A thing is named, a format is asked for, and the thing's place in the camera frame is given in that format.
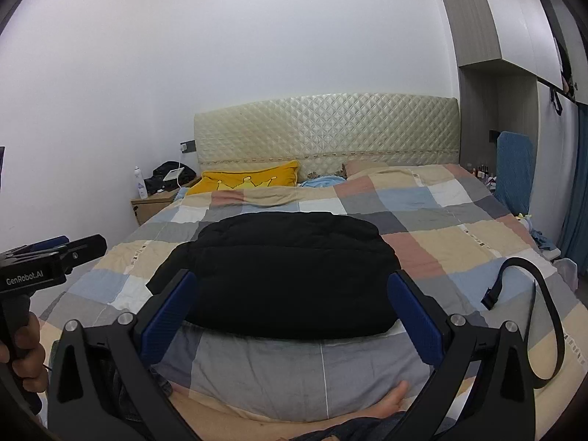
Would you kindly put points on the yellow pillow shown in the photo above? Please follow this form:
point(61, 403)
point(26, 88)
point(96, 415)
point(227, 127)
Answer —
point(271, 175)

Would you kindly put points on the person's bare foot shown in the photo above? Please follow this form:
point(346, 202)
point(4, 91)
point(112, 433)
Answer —
point(390, 399)

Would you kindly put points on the light blue cloth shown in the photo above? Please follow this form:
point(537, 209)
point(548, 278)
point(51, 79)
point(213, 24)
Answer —
point(324, 182)

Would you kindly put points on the grey wall socket panel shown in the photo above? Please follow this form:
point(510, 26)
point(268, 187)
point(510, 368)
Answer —
point(188, 146)

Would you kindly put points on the cream quilted headboard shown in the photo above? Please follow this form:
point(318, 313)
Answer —
point(330, 133)

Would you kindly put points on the white flat device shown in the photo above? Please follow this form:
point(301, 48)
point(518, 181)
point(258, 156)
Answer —
point(175, 174)

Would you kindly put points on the wooden nightstand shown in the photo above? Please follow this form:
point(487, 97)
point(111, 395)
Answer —
point(154, 209)

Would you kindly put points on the black belt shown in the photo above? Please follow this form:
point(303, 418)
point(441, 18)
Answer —
point(491, 298)

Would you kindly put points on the grey and white wardrobe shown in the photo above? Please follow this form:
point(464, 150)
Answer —
point(487, 18)

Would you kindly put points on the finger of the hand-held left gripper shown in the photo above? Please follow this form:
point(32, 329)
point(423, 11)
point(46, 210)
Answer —
point(46, 243)
point(85, 248)

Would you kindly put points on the row of small cosmetic bottles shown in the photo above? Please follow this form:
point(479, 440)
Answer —
point(481, 175)

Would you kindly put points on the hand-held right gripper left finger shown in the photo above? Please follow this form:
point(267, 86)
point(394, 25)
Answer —
point(167, 321)

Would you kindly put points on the checked patchwork quilt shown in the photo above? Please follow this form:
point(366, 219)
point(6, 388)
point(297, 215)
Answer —
point(459, 248)

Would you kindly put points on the pile of light clothes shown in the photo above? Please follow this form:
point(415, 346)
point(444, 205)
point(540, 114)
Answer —
point(540, 239)

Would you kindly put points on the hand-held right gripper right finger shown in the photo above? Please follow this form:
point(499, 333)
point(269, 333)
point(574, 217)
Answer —
point(415, 326)

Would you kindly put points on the pink pillow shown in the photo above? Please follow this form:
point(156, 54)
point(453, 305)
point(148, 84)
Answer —
point(365, 169)

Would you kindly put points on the white spray bottle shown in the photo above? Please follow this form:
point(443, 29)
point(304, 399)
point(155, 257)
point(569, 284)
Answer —
point(140, 186)

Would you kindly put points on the black wall socket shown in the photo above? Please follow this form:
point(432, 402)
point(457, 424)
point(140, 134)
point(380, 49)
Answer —
point(494, 136)

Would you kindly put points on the person's left hand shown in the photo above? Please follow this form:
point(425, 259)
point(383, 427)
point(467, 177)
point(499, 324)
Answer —
point(32, 367)

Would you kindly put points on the black padded jacket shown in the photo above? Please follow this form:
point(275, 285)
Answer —
point(285, 275)

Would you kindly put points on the black bag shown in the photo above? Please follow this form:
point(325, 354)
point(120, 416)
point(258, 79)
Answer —
point(158, 183)

